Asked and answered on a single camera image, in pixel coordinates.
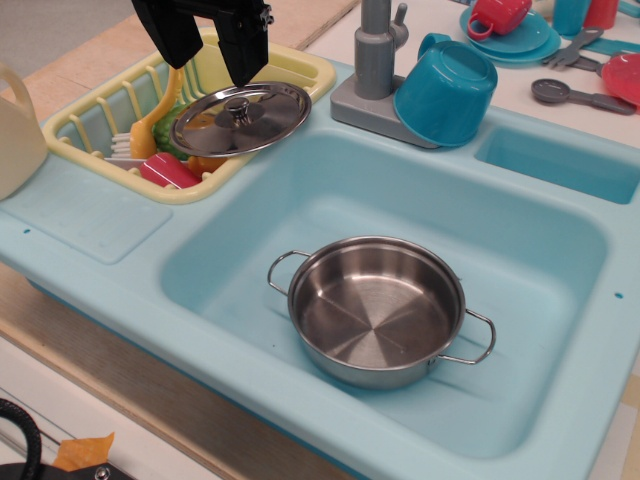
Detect light blue toy sink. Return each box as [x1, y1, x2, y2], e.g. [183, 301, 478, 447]
[0, 58, 640, 480]

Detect teal plastic cup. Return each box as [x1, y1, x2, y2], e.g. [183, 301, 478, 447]
[393, 33, 498, 147]

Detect yellow orange plastic brush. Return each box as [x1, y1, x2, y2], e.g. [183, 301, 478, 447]
[111, 67, 183, 160]

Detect teal plastic utensil handle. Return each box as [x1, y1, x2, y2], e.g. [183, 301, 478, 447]
[585, 38, 640, 55]

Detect red plastic cup in rack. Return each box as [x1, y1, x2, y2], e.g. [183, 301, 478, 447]
[139, 152, 201, 189]

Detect red plastic tumbler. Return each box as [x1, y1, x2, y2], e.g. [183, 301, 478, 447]
[583, 0, 619, 30]

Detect orange toy vegetable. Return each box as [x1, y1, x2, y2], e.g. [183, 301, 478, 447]
[187, 156, 227, 177]

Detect green toy vegetable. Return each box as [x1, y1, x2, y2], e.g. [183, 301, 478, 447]
[152, 105, 189, 161]

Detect grey plastic fork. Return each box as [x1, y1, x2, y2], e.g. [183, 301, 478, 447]
[542, 27, 604, 68]

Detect black device with screw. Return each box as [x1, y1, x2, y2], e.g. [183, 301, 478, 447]
[1, 463, 135, 480]

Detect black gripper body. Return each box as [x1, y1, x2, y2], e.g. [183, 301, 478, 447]
[132, 0, 274, 26]

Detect teal plastic plate stack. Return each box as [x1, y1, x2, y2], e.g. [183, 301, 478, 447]
[459, 7, 561, 63]

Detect red plastic plate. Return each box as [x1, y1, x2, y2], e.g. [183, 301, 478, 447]
[601, 53, 639, 106]

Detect red plastic mug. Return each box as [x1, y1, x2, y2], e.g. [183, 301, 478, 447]
[466, 0, 532, 41]

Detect yellow dish drying rack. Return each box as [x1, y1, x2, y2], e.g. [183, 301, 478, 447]
[42, 43, 336, 204]

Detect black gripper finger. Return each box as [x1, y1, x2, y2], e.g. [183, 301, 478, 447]
[137, 10, 203, 69]
[214, 13, 270, 86]

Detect grey plastic spoon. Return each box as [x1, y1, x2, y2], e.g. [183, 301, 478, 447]
[531, 78, 637, 116]

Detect stainless steel pot lid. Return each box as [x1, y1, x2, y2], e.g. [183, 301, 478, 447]
[169, 82, 312, 158]

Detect black cable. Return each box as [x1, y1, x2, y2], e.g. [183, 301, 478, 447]
[0, 397, 43, 467]

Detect orange tape piece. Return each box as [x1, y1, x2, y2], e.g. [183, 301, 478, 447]
[52, 432, 115, 472]

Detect grey toy faucet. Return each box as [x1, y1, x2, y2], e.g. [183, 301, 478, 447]
[330, 1, 437, 149]

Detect teal plastic tumbler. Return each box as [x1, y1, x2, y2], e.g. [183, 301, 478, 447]
[552, 0, 591, 36]

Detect cream plastic jug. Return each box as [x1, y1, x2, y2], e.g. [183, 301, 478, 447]
[1, 64, 48, 200]

